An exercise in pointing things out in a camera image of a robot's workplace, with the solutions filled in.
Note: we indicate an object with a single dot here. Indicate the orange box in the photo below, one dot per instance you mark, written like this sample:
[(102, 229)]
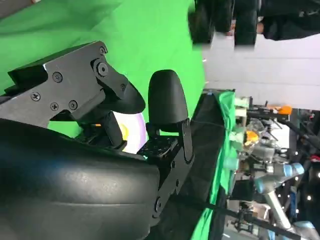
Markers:
[(283, 110)]

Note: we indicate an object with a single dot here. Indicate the person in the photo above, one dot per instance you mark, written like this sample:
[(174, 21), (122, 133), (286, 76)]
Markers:
[(287, 25)]

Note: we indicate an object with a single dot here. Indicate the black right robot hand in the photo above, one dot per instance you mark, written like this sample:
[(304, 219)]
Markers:
[(62, 180)]

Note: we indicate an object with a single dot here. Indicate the green table cloth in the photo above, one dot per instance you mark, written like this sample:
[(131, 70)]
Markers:
[(150, 37)]

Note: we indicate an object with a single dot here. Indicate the green hanging cloth strip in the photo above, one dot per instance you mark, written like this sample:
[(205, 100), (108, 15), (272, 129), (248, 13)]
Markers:
[(226, 110)]

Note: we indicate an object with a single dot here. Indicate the lilac plate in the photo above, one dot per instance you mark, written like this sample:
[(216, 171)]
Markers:
[(136, 130)]

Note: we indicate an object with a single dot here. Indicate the black backdrop cloth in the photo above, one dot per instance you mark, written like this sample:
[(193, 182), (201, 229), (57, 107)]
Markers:
[(205, 150)]

